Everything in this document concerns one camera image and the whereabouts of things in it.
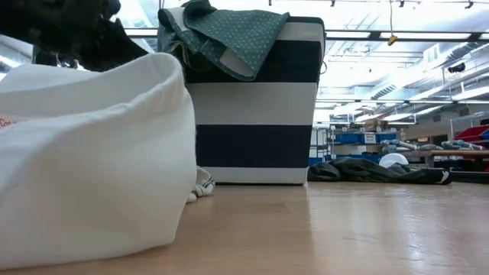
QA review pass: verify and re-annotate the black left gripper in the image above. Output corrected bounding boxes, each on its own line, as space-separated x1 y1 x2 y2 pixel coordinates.
0 0 150 73

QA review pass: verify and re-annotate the plain white garment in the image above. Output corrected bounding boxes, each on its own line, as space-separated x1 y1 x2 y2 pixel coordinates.
0 52 198 270

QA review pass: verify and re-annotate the green dotted garment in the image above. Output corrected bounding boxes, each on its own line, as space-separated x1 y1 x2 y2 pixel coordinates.
157 0 290 83

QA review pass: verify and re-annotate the white sock with stripes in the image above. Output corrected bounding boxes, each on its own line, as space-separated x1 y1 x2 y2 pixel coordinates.
186 165 216 204

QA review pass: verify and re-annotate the dark grey garment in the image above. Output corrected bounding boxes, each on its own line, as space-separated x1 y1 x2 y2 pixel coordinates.
306 157 453 186

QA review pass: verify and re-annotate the navy white striped fabric bin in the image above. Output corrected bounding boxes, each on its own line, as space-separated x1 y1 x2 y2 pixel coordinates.
183 15 327 186

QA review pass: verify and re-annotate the shelf with blue bins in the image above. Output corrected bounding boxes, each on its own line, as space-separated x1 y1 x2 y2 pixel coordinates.
309 128 400 166

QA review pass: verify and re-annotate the white dome object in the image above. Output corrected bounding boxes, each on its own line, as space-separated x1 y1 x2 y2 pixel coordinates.
378 152 410 170

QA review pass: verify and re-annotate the yellow hanging cord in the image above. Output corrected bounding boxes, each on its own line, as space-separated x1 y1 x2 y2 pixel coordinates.
387 0 400 47

